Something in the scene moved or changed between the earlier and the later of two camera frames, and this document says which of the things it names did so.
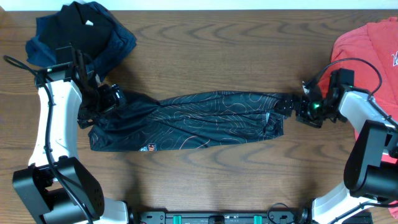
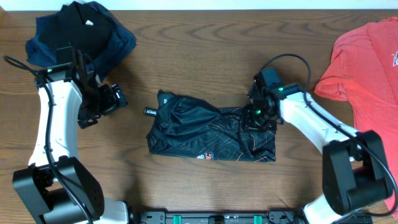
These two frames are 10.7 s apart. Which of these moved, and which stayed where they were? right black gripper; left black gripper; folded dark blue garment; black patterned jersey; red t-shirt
Moved: right black gripper; black patterned jersey
Stayed: folded dark blue garment; left black gripper; red t-shirt
